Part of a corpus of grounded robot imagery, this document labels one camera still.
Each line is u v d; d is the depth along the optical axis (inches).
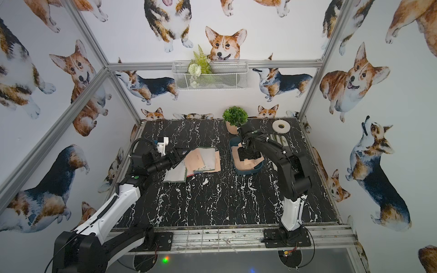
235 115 39.6
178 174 37.0
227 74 36.4
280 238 28.1
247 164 35.7
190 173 37.2
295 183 19.9
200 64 32.2
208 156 39.5
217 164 38.6
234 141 40.7
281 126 46.2
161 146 28.9
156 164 26.4
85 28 30.2
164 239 29.0
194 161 38.5
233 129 43.2
